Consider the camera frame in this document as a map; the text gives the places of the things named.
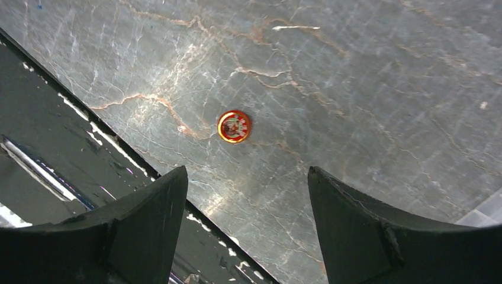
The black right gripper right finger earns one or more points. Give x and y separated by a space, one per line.
365 240

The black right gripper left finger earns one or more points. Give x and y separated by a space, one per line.
131 240

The small red round tin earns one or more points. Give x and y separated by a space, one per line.
234 126

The clear compartment organizer tray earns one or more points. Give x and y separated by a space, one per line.
486 214

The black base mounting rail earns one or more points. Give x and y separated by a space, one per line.
58 160

